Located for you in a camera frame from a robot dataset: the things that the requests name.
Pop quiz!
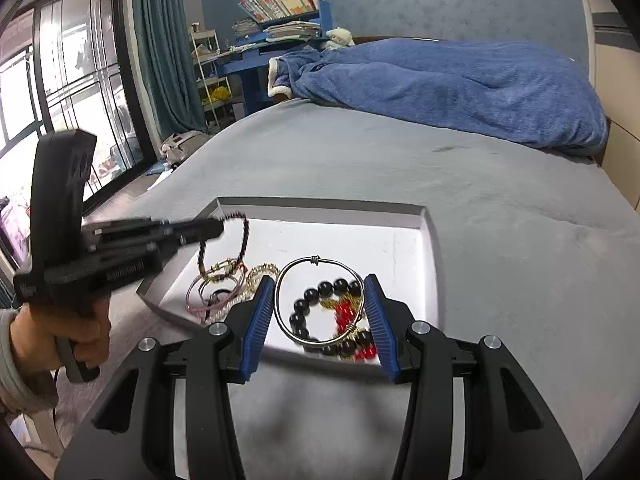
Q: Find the pink cord bracelet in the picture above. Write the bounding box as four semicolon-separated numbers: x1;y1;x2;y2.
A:
185;259;250;324

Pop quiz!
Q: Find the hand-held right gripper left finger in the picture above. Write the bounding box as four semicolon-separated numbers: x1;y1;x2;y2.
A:
54;276;277;480

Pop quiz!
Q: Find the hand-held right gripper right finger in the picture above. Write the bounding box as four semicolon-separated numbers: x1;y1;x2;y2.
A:
363;274;583;480

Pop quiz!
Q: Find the blue desk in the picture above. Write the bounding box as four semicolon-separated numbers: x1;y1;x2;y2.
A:
200;0;334;116

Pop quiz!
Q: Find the gold chain bracelet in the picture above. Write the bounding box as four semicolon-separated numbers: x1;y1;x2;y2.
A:
247;262;281;287

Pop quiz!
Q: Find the white shelf cart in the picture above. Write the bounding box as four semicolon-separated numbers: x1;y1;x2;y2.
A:
189;22;236;129

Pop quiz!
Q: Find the dark braided bracelet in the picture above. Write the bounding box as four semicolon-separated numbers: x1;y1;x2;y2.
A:
197;211;251;281

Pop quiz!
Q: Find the teal curtain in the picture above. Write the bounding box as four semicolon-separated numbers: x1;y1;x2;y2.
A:
131;0;207;144

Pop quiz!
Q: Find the blue fleece blanket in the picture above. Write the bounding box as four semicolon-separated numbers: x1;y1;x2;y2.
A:
267;37;610;156

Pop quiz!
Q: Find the row of books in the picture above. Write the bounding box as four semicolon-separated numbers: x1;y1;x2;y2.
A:
237;0;331;24

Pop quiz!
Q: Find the beige padded headboard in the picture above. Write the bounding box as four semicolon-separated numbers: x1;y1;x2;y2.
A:
570;0;640;211

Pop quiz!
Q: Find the person's left forearm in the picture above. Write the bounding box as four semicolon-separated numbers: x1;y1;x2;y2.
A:
0;307;59;417

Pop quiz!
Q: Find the red bead bracelet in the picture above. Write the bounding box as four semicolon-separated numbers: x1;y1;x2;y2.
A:
334;301;377;364

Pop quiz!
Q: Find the large dark bead bracelet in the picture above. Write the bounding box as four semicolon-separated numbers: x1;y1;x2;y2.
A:
289;278;376;359

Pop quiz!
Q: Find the white plush toy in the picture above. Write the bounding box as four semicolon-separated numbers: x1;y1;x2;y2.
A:
325;26;356;51

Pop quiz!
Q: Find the silver bangle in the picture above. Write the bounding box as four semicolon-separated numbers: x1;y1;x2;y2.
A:
272;256;374;346

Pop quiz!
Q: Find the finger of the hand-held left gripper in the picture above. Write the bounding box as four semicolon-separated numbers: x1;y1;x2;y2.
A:
82;216;225;245
85;239;175;264

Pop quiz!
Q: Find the black framed window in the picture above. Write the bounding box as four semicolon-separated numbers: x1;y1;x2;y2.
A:
0;0;157;211

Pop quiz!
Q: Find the grey cardboard box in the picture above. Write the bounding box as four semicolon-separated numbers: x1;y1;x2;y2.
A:
136;196;444;381

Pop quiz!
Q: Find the stack of papers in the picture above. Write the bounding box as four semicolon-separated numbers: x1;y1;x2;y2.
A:
232;19;324;44

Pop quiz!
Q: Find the person's left hand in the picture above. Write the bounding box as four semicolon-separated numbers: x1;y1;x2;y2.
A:
10;300;112;377

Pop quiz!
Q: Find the grey bag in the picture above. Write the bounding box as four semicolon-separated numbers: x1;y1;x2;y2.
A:
160;131;211;166

